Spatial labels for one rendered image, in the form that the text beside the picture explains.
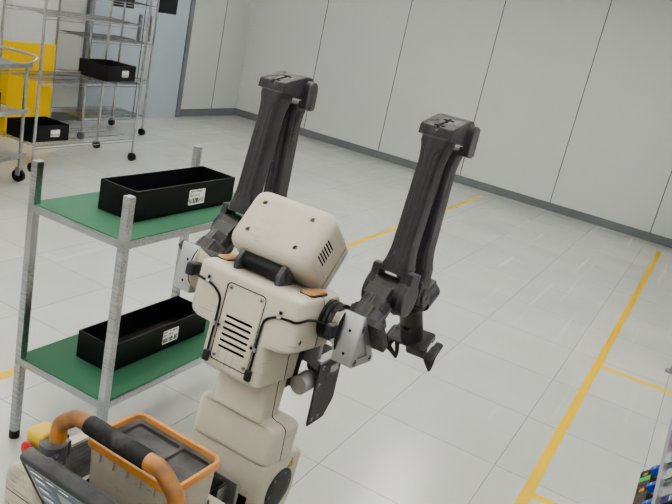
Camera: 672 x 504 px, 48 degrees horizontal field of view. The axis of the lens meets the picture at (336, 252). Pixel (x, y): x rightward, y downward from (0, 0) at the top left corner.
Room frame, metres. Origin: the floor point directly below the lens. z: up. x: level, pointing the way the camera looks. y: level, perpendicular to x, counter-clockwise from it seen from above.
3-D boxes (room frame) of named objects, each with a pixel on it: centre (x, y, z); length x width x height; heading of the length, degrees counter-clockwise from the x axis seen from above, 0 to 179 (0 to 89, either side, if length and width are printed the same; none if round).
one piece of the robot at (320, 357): (1.62, 0.08, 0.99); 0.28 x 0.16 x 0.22; 63
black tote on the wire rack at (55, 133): (6.32, 2.74, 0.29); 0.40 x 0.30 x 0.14; 155
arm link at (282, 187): (1.87, 0.18, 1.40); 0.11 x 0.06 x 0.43; 62
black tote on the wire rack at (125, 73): (7.00, 2.42, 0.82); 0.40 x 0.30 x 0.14; 161
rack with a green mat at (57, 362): (2.78, 0.69, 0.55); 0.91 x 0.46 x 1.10; 155
